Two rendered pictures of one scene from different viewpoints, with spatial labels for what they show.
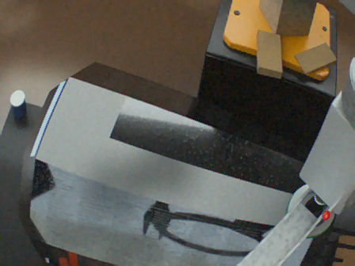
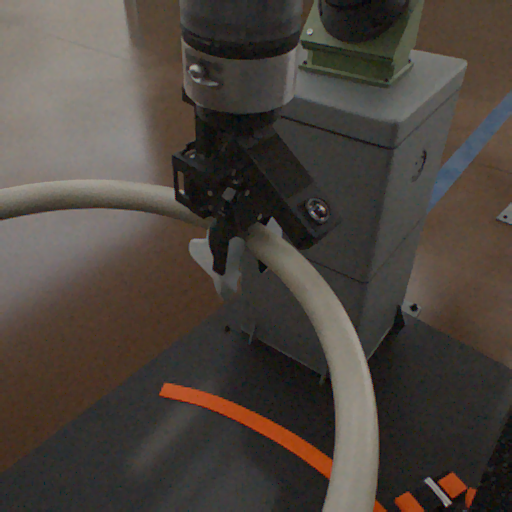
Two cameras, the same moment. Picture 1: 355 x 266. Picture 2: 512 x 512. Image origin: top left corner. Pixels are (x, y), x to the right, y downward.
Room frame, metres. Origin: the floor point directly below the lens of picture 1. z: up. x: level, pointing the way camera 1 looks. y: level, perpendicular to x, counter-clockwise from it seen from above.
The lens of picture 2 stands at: (0.60, -0.24, 1.30)
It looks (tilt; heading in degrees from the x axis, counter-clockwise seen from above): 40 degrees down; 125
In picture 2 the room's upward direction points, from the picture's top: straight up
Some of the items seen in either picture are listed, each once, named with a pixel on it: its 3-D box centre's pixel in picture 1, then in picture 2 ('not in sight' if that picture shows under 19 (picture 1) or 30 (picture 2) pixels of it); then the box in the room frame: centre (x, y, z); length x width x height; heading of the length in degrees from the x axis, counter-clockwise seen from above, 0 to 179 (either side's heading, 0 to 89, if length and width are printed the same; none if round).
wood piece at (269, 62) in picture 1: (269, 53); not in sight; (1.55, -0.31, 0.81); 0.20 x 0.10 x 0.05; 1
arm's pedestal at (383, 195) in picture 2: not in sight; (334, 218); (0.10, 0.90, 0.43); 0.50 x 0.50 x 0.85; 89
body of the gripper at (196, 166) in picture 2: not in sight; (231, 156); (0.34, 0.10, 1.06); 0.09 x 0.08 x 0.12; 173
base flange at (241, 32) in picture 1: (283, 22); not in sight; (1.79, -0.39, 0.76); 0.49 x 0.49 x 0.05; 83
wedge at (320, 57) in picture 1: (316, 58); not in sight; (1.60, -0.53, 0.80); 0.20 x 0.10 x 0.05; 122
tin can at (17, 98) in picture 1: (18, 104); not in sight; (1.56, 0.86, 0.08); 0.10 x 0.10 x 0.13
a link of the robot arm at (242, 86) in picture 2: not in sight; (237, 69); (0.35, 0.10, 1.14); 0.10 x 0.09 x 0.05; 83
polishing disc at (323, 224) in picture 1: (312, 210); not in sight; (0.86, -0.51, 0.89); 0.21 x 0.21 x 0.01
